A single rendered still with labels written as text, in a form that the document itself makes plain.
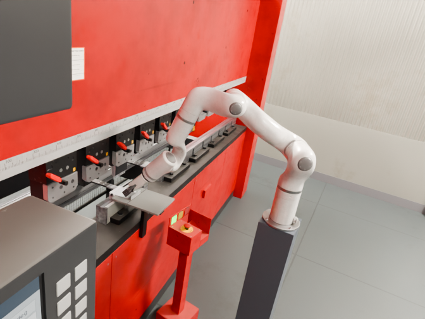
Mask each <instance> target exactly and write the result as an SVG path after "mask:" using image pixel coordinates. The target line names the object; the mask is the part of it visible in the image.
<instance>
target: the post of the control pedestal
mask: <svg viewBox="0 0 425 319"><path fill-rule="evenodd" d="M192 254H193V253H192ZM192 254H191V255H190V256H187V255H186V254H184V253H182V252H179V257H178V266H177V271H176V280H175V289H174V294H173V302H172V308H171V310H172V311H173V312H175V313H176V314H178V315H179V314H180V313H181V312H182V311H183V310H184V306H185V298H186V294H187V286H188V278H189V274H190V266H191V262H192Z"/></svg>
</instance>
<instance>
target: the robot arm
mask: <svg viewBox="0 0 425 319"><path fill-rule="evenodd" d="M204 110H206V111H210V112H212V113H215V114H217V115H219V116H223V117H227V118H239V119H240V120H241V121H242V122H243V123H244V124H245V125H246V126H247V127H248V128H249V129H250V130H251V131H253V133H255V134H256V135H257V136H258V137H260V138H261V139H262V140H264V141H265V142H267V143H268V144H270V145H271V146H273V147H275V148H276V149H277V150H279V152H281V153H282V155H283V156H284V157H285V158H286V160H287V167H286V170H285V171H284V172H283V173H282V174H281V175H280V177H279V180H278V184H277V187H276V192H275V195H274V199H273V204H272V207H271V209H268V210H266V211H264V212H263V214H262V219H263V220H264V222H265V223H266V224H268V225H269V226H270V227H273V228H275V229H277V230H281V231H285V232H291V231H295V230H297V229H298V228H299V226H300V222H299V219H298V218H297V217H296V216H295V213H296V210H297V206H298V204H299V200H300V196H301V193H302V189H303V186H304V183H305V181H306V180H307V179H308V178H309V177H310V176H311V175H312V173H313V171H314V169H315V167H316V156H315V154H314V152H313V150H312V149H311V148H310V147H309V145H308V144H307V143H306V141H305V140H303V139H302V138H301V137H299V136H297V135H295V134H294V133H292V132H291V131H289V130H287V129H285V128H284V127H282V126H281V125H280V124H278V123H277V122H276V121H274V120H273V119H272V118H271V117H270V116H268V115H267V114H266V113H265V112H263V110H262V109H260V107H258V105H256V104H255V103H254V102H253V101H252V100H251V99H250V98H249V97H247V96H246V95H245V94H244V93H243V92H241V91H240V90H238V89H230V90H228V91H226V92H223V91H219V90H217V89H214V88H211V87H196V88H193V89H192V90H191V91H190V92H189V93H188V94H187V96H186V98H185V100H184V101H183V103H182V105H181V107H180V109H179V111H178V113H177V114H176V116H175V119H174V120H173V123H172V124H171V126H170V128H169V130H168V133H167V135H166V141H167V143H168V144H169V145H171V146H173V149H172V151H171V152H169V151H164V152H162V153H161V154H160V155H159V156H158V157H157V158H155V159H154V160H153V161H151V162H150V163H149V164H148V165H147V166H146V167H144V168H143V170H142V173H141V174H140V175H139V176H138V177H136V178H135V179H134V180H132V181H131V182H130V183H129V184H128V185H129V187H128V188H126V189H125V190H124V191H123V192H122V193H123V195H124V196H125V197H127V196H128V195H129V194H131V192H134V191H136V190H137V189H139V188H141V187H142V186H144V185H145V184H146V183H148V182H155V181H156V180H157V179H158V178H160V177H161V176H163V175H164V174H166V173H170V172H175V171H177V169H179V167H180V165H181V164H182V162H183V160H184V159H185V156H186V153H187V149H186V146H185V140H186V138H187V137H188V135H189V133H190V131H191V129H192V128H193V126H194V124H195V123H196V121H197V119H198V117H199V115H200V113H201V112H202V111H204Z"/></svg>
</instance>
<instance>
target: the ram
mask: <svg viewBox="0 0 425 319"><path fill-rule="evenodd" d="M260 2H261V0H71V34H72V47H85V80H77V81H72V93H73V105H72V107H71V108H70V109H67V110H63V111H59V112H55V113H50V114H46V115H42V116H36V117H33V118H28V119H25V120H20V121H17V122H11V123H6V124H3V125H0V161H4V160H6V159H9V158H12V157H15V156H18V155H21V154H23V153H27V152H29V151H33V150H35V149H38V148H40V147H44V146H47V145H50V144H53V143H55V142H58V141H62V140H64V139H67V138H70V137H73V136H75V135H78V134H82V133H84V132H87V131H89V130H93V129H95V128H99V127H101V126H104V125H107V124H110V123H113V122H117V121H118V120H122V119H124V118H128V117H130V116H133V115H136V114H139V113H142V112H145V111H148V110H150V109H153V108H157V107H159V106H162V105H165V104H168V103H171V102H173V101H177V100H179V99H182V98H184V97H186V96H187V94H188V93H189V92H190V91H191V90H192V89H193V88H196V87H211V88H213V87H217V86H219V85H223V84H226V83H228V82H231V81H234V80H237V79H240V78H243V77H246V76H247V70H248V66H249V59H250V53H251V49H252V43H253V39H254V32H255V29H256V22H257V16H258V12H259V5H260ZM181 105H182V103H181V104H179V105H176V106H174V107H171V108H168V109H166V110H163V111H160V112H158V113H155V114H153V115H150V116H147V117H145V118H142V119H139V120H137V121H134V122H132V123H128V124H126V125H123V126H121V127H118V128H115V129H113V130H110V131H108V132H105V133H103V134H99V135H97V136H94V137H91V138H89V139H86V140H84V141H81V142H78V143H76V144H73V145H70V146H68V147H65V148H62V149H60V150H57V151H55V152H52V153H49V154H46V155H44V156H41V157H39V158H35V159H33V160H31V161H28V162H26V163H22V164H20V165H17V166H14V167H12V168H9V169H7V170H4V171H1V172H0V181H2V180H4V179H6V178H9V177H12V176H14V175H16V174H19V173H21V172H24V171H26V170H29V169H31V168H34V167H36V166H39V165H41V164H44V163H47V162H48V161H51V160H54V159H56V158H58V157H61V156H64V155H66V154H68V153H71V152H74V151H76V150H78V149H81V148H83V147H85V146H88V145H91V144H93V143H95V142H98V141H101V140H103V139H106V138H108V137H111V136H113V135H116V134H118V133H120V132H123V131H125V130H128V129H130V128H133V127H136V126H137V125H140V124H143V123H145V122H148V121H150V120H153V119H155V118H157V117H160V116H163V115H165V114H167V113H170V112H172V111H175V110H177V109H180V107H181Z"/></svg>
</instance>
